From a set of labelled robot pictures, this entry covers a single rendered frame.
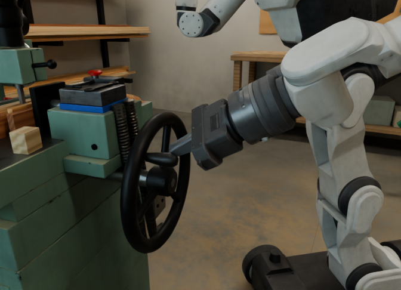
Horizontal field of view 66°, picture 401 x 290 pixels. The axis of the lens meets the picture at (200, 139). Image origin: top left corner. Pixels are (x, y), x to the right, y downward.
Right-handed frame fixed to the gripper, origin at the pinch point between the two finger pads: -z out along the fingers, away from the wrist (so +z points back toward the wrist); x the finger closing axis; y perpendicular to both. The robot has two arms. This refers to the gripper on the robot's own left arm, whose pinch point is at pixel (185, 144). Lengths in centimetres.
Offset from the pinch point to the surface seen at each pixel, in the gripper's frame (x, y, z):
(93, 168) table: 0.3, 4.3, -18.7
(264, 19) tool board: 291, -159, -15
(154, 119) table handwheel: 6.1, 3.4, -4.8
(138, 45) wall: 346, -125, -182
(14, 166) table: -3.9, 15.9, -23.1
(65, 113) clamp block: 8.8, 12.6, -19.5
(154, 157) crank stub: -1.8, 2.2, -5.1
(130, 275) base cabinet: -5, -35, -47
